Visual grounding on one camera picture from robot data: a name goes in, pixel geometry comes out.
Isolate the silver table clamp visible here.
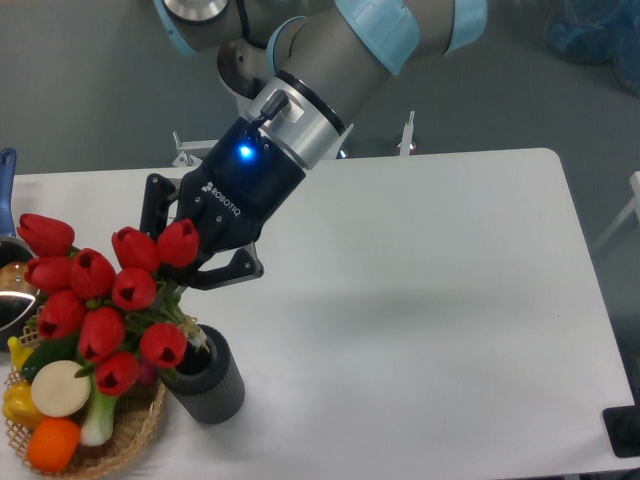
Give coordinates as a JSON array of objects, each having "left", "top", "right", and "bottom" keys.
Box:
[{"left": 397, "top": 110, "right": 416, "bottom": 156}]

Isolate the orange fruit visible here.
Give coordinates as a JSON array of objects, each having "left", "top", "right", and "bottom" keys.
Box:
[{"left": 26, "top": 418, "right": 80, "bottom": 474}]

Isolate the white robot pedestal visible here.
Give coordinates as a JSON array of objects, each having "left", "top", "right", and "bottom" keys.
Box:
[{"left": 172, "top": 39, "right": 281, "bottom": 168}]

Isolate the red radish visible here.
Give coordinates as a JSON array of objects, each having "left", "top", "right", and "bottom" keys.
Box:
[{"left": 137, "top": 362, "right": 157, "bottom": 385}]

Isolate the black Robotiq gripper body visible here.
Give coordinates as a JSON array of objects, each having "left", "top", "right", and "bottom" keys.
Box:
[{"left": 176, "top": 118, "right": 305, "bottom": 255}]

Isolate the red tulip bouquet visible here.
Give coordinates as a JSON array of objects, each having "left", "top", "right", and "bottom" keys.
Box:
[{"left": 17, "top": 213, "right": 206, "bottom": 397}]

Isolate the blue plastic bag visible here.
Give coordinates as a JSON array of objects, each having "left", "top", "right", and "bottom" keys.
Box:
[{"left": 544, "top": 1, "right": 639, "bottom": 95}]

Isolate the green bok choy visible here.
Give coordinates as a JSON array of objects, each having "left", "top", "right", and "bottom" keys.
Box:
[{"left": 80, "top": 381, "right": 119, "bottom": 447}]

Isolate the cream round disc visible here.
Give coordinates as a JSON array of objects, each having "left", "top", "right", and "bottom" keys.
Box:
[{"left": 31, "top": 360, "right": 91, "bottom": 417}]

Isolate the black device at table edge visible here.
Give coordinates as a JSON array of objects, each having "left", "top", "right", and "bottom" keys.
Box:
[{"left": 602, "top": 405, "right": 639, "bottom": 458}]

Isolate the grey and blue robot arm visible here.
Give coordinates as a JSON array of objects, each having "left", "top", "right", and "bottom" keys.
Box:
[{"left": 140, "top": 1, "right": 488, "bottom": 292}]

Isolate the yellow bell pepper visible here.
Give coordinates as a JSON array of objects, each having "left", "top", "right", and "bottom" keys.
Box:
[{"left": 3, "top": 381, "right": 46, "bottom": 430}]

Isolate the yellow banana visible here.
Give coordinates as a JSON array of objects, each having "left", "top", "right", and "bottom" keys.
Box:
[{"left": 7, "top": 336, "right": 34, "bottom": 371}]

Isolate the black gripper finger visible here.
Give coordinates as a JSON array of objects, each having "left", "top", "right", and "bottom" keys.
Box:
[
  {"left": 139, "top": 173, "right": 180, "bottom": 237},
  {"left": 173, "top": 244, "right": 264, "bottom": 291}
]

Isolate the blue handled saucepan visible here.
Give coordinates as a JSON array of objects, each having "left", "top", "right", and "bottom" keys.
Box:
[{"left": 1, "top": 148, "right": 40, "bottom": 352}]

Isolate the white frame at right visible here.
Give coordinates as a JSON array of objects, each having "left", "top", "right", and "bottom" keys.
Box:
[{"left": 592, "top": 171, "right": 639, "bottom": 258}]

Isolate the dark grey ribbed vase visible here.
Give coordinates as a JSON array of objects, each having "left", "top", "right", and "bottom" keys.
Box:
[{"left": 160, "top": 325, "right": 245, "bottom": 424}]

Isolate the woven wicker basket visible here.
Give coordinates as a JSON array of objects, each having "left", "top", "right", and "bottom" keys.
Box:
[{"left": 5, "top": 307, "right": 165, "bottom": 479}]

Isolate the dark green cucumber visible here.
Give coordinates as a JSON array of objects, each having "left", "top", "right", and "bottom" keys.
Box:
[{"left": 20, "top": 333, "right": 79, "bottom": 382}]

